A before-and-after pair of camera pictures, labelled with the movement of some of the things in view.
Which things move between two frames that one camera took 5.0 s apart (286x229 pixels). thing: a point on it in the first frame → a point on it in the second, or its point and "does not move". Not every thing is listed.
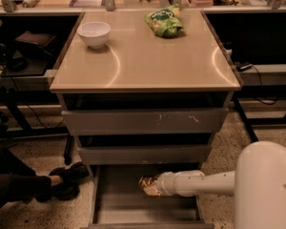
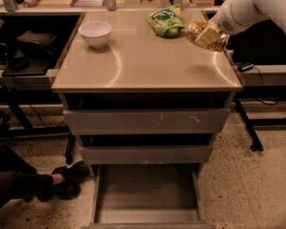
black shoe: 71,177 does not move
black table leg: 246,120 does not move
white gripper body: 166,183 → 221,19
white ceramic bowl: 94,33 does not move
